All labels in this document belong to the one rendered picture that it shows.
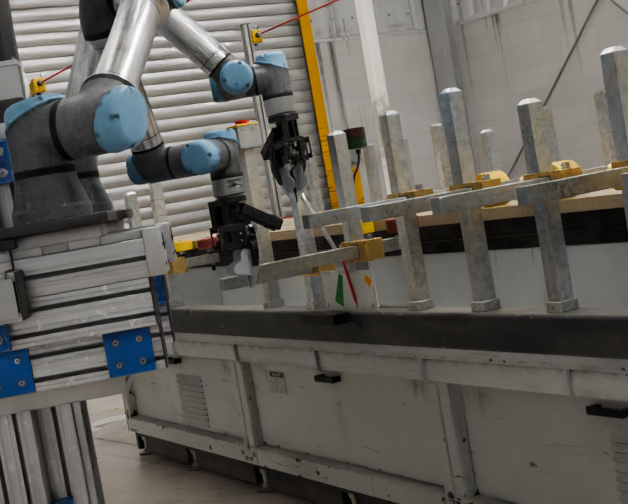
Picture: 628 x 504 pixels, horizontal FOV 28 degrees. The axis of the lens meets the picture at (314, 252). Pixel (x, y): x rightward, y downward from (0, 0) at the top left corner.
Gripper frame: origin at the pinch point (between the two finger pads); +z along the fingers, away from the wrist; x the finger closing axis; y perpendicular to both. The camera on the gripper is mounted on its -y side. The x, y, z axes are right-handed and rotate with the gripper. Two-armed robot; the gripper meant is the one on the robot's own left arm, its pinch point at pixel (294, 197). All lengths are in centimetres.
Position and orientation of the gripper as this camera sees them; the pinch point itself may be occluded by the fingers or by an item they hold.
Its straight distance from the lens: 307.8
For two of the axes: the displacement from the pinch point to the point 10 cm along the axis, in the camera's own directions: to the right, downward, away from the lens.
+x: 8.7, -1.9, 4.6
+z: 2.0, 9.8, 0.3
